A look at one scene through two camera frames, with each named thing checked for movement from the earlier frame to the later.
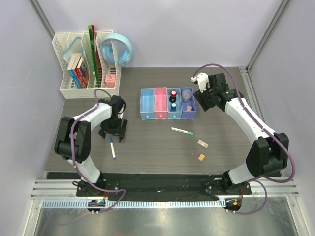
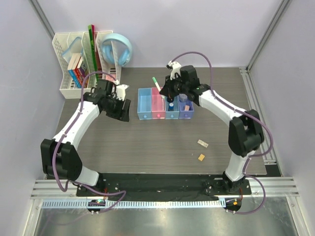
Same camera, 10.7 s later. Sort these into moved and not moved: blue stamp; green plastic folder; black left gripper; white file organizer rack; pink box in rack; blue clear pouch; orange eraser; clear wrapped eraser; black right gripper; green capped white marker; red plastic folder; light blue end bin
Moved: light blue end bin; black right gripper; blue stamp; green capped white marker; black left gripper
Not moved: white file organizer rack; clear wrapped eraser; blue clear pouch; red plastic folder; pink box in rack; green plastic folder; orange eraser
